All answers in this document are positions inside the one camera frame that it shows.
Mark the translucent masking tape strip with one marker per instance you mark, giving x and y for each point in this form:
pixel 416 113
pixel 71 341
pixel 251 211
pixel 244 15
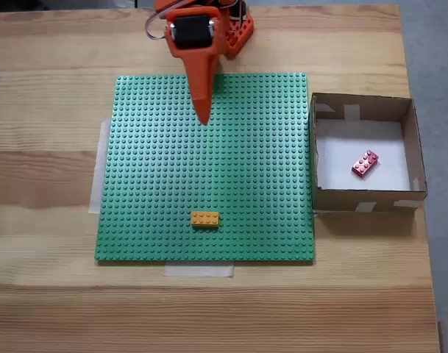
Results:
pixel 198 271
pixel 96 165

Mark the red lego block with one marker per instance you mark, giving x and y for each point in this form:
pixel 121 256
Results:
pixel 366 164

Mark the green lego baseplate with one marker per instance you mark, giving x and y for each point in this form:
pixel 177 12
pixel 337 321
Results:
pixel 153 165

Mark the yellow lego block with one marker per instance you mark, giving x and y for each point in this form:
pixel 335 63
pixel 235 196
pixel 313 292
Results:
pixel 205 218

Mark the open cardboard box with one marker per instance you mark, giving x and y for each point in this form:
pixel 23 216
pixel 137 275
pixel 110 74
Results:
pixel 337 202

